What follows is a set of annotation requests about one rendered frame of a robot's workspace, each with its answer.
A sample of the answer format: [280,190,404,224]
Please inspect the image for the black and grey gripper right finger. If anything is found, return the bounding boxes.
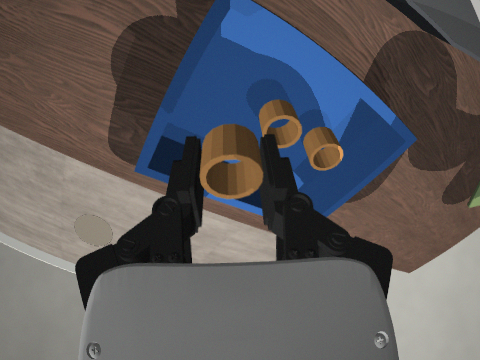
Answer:
[259,134,393,300]

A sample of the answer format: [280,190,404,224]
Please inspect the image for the bronze bushing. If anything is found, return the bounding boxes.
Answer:
[200,124,263,199]
[259,99,302,148]
[303,127,343,171]

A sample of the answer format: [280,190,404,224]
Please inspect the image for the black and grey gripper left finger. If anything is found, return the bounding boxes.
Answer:
[75,136,204,311]

